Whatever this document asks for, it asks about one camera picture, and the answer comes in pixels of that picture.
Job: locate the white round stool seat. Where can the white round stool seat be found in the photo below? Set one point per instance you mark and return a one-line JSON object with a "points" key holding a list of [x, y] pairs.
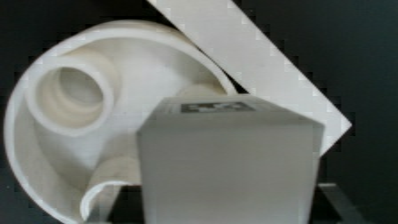
{"points": [[85, 95]]}

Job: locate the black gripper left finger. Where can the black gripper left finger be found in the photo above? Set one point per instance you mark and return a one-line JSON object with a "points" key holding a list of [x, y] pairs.
{"points": [[117, 206]]}

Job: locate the white right barrier wall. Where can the white right barrier wall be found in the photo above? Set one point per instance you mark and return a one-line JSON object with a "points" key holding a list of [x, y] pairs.
{"points": [[227, 37]]}

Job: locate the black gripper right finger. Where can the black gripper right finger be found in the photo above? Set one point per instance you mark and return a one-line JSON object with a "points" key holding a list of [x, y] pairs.
{"points": [[332, 210]]}

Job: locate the white stool leg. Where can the white stool leg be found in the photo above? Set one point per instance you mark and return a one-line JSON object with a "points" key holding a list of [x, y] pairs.
{"points": [[227, 152]]}

